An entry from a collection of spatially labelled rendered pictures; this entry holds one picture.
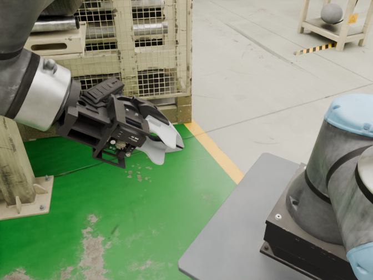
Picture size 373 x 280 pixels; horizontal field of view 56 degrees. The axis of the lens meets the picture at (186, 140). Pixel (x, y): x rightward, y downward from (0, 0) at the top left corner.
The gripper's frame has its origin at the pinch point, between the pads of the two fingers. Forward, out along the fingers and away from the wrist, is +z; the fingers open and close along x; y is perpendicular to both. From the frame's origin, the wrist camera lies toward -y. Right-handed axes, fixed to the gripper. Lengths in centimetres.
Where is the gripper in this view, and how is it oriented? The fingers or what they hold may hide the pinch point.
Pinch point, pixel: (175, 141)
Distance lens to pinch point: 59.5
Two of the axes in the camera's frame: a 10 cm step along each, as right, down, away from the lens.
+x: 5.7, -7.2, -4.0
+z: 7.9, 3.4, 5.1
